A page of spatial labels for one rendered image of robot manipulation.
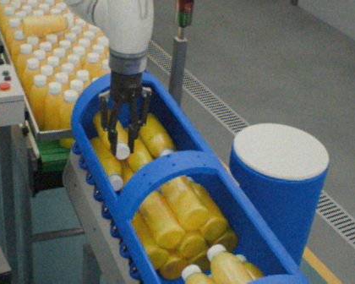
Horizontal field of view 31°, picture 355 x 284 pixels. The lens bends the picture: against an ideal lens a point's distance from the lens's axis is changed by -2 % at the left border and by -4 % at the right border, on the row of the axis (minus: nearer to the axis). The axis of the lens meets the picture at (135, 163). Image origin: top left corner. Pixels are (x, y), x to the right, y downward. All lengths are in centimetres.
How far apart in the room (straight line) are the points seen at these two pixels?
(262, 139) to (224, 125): 207
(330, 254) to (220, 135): 109
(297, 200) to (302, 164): 10
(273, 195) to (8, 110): 79
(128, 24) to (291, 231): 80
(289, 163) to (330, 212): 165
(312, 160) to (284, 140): 11
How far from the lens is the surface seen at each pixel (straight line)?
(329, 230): 336
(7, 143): 209
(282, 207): 184
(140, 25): 146
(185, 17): 226
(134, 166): 169
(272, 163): 183
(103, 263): 171
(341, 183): 372
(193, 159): 143
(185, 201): 142
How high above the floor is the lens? 203
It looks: 35 degrees down
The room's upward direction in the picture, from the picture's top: 5 degrees clockwise
